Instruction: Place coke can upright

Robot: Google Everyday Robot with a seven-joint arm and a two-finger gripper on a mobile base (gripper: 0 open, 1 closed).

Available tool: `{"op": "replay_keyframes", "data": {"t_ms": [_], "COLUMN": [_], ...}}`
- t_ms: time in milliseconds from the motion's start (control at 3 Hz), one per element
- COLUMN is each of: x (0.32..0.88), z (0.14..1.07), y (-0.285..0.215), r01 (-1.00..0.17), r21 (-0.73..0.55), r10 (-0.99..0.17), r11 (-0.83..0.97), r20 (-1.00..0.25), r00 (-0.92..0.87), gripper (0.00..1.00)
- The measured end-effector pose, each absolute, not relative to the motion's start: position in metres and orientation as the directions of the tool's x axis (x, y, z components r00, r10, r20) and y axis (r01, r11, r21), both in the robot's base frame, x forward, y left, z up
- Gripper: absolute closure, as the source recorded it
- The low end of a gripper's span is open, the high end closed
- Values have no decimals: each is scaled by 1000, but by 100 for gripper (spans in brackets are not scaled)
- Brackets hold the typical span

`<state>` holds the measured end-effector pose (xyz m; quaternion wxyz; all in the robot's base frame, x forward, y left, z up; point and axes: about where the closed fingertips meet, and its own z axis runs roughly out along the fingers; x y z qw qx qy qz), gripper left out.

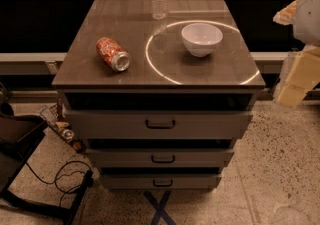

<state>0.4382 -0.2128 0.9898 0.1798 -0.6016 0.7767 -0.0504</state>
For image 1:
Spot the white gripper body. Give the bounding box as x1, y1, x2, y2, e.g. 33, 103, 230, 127
293, 0, 320, 46

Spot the grey drawer cabinet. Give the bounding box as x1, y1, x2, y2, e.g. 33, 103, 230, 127
53, 0, 265, 176

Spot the middle grey drawer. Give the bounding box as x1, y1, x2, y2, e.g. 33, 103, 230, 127
86, 148, 234, 168

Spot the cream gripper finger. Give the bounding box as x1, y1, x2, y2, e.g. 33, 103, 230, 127
273, 0, 298, 25
275, 46, 320, 107

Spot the red coke can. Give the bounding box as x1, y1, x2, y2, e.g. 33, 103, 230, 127
96, 37, 130, 72

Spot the black chair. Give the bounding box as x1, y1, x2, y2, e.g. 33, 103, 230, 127
0, 103, 93, 225

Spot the white ceramic bowl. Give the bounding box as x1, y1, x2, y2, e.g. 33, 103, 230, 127
181, 23, 223, 57

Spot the black cable on floor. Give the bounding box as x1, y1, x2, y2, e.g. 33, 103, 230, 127
25, 159, 93, 207

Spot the bottom grey drawer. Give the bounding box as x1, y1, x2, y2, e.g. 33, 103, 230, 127
100, 174, 222, 190

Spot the blue tape cross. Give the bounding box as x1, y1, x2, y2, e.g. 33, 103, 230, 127
143, 191, 177, 225

